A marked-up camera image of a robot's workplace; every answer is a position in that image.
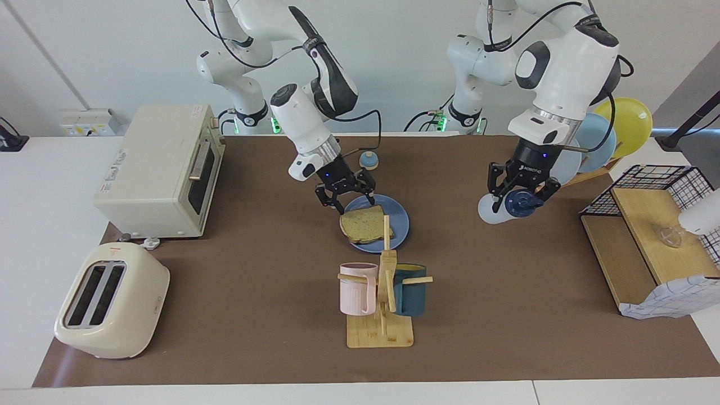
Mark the teal mug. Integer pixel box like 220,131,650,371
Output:
392,263,428,317

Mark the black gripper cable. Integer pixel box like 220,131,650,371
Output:
186,0,383,158
484,0,635,154

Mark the white checkered cloth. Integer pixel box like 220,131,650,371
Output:
620,274,720,320

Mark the brown table mat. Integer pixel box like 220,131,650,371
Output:
32,135,720,388

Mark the white wall socket strip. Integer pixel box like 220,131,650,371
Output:
59,109,122,137

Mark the toasted bread slice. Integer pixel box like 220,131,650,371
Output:
339,205,395,245

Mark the cream toaster oven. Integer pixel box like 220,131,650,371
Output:
93,104,226,240

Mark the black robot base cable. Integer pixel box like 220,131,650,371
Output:
404,84,457,133

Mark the translucent bottle with blue cap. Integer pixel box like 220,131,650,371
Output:
477,188,535,224

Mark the wooden two-step shelf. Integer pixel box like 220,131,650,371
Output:
580,187,720,316

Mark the pink ribbed mug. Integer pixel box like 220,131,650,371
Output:
339,262,379,316

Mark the yellow plate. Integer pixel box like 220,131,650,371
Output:
595,97,653,159

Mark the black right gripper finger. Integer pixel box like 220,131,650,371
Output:
314,186,345,216
351,168,376,205

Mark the black wire basket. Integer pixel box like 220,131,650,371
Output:
579,164,720,268

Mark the pale grey plate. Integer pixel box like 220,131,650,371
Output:
548,141,582,186

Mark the wooden plate rack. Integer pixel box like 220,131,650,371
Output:
554,141,622,189

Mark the light blue plate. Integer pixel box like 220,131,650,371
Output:
574,112,617,174

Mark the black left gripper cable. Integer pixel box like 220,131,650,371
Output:
484,0,635,154

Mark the white cylinder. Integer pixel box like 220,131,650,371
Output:
678,188,720,236

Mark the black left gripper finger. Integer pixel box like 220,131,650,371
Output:
487,161,514,214
531,175,562,208

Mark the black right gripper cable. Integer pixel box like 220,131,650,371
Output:
186,0,383,158

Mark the wooden mug tree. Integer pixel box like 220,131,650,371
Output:
337,215,434,348

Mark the black clamp base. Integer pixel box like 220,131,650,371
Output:
0,116,30,152

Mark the blue round plate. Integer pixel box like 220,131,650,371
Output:
341,194,410,254

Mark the small clear glass object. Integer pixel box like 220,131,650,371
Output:
658,225,684,249

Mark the cream two-slot toaster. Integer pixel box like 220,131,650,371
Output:
54,242,170,359

